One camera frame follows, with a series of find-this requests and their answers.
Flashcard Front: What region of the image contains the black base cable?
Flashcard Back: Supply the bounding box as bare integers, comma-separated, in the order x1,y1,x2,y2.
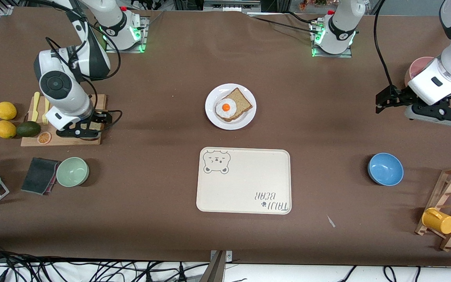
247,12,320,34

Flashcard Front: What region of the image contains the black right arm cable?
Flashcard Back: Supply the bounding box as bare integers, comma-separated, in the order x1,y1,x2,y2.
45,37,123,127

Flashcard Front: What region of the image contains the metal mount bracket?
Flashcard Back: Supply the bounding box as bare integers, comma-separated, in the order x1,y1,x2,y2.
209,251,233,282

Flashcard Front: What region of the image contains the round white plate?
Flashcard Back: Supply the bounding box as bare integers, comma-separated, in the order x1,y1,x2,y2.
205,83,257,130

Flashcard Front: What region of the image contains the cream bear print tray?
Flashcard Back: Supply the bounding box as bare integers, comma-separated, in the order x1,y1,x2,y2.
196,147,292,215

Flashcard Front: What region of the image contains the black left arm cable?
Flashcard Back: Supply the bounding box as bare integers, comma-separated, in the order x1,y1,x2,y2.
373,0,398,92

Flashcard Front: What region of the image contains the fried egg toy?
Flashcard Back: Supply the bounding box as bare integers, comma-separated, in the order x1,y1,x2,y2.
215,99,237,119

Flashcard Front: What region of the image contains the bamboo cutting board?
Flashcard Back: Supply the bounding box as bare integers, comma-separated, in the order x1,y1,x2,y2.
21,94,107,147

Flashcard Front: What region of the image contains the green avocado toy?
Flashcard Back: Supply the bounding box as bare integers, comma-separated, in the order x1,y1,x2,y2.
16,121,41,138

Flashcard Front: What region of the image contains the mint green bowl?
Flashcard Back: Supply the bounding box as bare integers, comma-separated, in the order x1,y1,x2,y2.
56,157,90,187

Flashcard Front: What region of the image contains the yellow mug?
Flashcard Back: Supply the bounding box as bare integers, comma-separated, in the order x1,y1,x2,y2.
422,208,451,235

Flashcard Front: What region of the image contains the yellow lemon toy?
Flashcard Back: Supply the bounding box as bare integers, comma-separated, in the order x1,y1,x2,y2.
0,120,17,139
0,101,17,120

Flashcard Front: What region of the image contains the bread slice under egg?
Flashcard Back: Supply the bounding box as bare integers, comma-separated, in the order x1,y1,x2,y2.
215,88,253,122

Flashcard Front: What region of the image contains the folded dark grey cloth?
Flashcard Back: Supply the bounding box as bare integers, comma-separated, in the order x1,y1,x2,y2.
21,157,61,195

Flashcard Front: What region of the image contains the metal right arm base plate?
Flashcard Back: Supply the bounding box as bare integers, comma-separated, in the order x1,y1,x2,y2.
104,16,150,53

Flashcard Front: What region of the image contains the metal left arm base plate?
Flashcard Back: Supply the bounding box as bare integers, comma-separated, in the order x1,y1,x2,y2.
310,20,353,58

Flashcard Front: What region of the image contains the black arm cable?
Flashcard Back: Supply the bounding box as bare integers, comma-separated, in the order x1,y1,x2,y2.
373,0,398,92
45,37,123,127

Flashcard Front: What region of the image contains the blue bowl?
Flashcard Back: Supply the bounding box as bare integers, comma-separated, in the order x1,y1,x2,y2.
368,153,404,186

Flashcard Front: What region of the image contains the pink bowl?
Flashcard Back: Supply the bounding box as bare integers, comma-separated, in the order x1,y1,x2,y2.
404,57,435,87

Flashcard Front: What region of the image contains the black cable tangle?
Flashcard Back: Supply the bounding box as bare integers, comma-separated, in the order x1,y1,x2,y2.
0,243,210,282

